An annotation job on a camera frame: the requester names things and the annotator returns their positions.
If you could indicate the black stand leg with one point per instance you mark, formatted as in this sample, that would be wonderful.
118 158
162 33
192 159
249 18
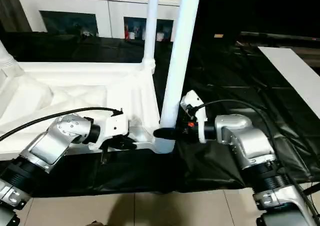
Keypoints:
312 188

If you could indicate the small white cup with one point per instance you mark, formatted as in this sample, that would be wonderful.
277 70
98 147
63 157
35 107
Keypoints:
160 36

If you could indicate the small tan label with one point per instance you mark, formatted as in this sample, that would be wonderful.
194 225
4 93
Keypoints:
218 35

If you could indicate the white plastic table top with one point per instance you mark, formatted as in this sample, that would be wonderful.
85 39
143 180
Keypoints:
75 80

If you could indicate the white flat board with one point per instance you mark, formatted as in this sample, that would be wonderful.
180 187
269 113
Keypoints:
295 70

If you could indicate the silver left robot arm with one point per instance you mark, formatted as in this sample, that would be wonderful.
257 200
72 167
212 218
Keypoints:
47 143

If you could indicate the white plastic table leg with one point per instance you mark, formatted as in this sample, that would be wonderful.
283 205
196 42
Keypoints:
182 48
151 23
7 60

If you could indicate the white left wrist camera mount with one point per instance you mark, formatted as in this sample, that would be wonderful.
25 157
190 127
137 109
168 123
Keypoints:
115 125

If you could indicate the white cabinet with glass doors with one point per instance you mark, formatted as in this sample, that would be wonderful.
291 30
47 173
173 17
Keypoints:
75 3

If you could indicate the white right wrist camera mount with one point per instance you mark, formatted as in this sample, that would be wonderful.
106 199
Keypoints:
193 98

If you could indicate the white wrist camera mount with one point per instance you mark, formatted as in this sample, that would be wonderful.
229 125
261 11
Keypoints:
115 125
193 98

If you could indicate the black cabinet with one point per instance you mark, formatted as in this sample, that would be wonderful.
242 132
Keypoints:
262 8

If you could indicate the black mat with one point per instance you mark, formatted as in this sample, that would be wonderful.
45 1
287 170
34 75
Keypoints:
250 85

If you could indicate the grey curtain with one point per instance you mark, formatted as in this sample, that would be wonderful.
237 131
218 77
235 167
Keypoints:
12 8

